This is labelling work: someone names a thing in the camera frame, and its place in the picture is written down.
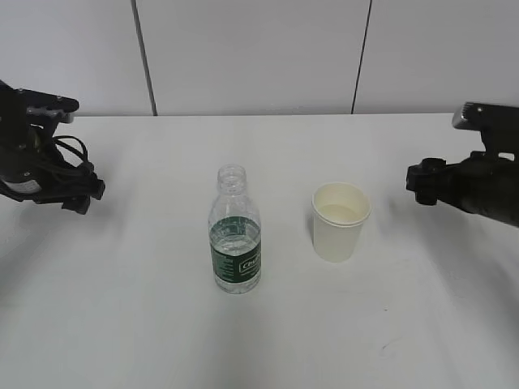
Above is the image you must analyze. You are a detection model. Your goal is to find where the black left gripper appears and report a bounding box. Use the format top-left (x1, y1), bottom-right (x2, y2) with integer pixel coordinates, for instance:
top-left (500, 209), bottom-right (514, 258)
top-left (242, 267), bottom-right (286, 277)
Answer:
top-left (1, 161), bottom-right (105, 215)

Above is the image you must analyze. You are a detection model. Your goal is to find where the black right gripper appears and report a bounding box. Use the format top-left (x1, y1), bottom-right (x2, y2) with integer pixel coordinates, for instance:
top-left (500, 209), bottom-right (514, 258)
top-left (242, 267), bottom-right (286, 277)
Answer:
top-left (405, 152), bottom-right (518, 227)

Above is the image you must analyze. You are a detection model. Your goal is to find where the white paper cup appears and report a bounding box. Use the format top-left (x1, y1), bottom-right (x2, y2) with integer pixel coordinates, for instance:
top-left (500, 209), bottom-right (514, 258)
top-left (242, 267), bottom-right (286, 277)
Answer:
top-left (311, 182), bottom-right (371, 263)

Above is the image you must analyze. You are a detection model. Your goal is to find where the clear green-label water bottle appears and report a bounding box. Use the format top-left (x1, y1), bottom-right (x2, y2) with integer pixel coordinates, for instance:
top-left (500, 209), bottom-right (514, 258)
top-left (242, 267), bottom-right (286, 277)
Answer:
top-left (208, 165), bottom-right (261, 294)

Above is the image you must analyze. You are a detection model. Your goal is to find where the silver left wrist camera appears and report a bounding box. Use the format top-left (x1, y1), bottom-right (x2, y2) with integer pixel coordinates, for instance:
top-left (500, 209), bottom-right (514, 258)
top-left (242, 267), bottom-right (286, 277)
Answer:
top-left (1, 81), bottom-right (79, 149)

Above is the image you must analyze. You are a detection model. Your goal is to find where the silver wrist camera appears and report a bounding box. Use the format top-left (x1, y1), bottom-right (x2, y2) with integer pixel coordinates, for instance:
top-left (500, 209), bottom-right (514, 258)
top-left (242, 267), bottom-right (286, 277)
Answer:
top-left (452, 102), bottom-right (518, 161)
top-left (1, 81), bottom-right (79, 149)

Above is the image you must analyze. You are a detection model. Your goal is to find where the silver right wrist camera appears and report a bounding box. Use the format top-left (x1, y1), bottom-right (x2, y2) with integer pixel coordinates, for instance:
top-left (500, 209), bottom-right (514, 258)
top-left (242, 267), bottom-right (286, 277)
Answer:
top-left (452, 102), bottom-right (518, 161)

